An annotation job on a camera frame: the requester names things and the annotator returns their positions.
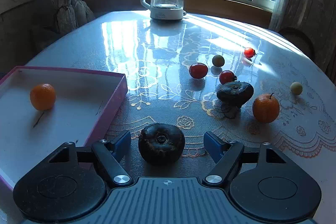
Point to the orange tangerine with stem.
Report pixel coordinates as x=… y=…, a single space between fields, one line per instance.
x=266 y=108

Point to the green-brown longan fruit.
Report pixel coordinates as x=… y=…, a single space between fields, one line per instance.
x=218 y=61

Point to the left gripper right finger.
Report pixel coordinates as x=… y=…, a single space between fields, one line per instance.
x=226 y=156

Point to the pale yellow longan fruit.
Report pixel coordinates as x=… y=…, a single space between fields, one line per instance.
x=296 y=88

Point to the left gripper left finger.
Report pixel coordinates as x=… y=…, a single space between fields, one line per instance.
x=107 y=157

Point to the red cherry tomato with calyx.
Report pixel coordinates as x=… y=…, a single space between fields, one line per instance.
x=226 y=77

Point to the dark wrinkled persimmon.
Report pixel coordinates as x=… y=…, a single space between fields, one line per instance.
x=233 y=96

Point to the pink rimmed white tray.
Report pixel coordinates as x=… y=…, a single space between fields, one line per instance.
x=86 y=103

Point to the right grey curtain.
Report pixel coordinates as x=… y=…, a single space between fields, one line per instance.
x=316 y=19

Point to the red cherry tomato oval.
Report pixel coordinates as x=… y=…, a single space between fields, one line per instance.
x=198 y=70

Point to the dark chair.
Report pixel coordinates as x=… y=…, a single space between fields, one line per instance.
x=300 y=40

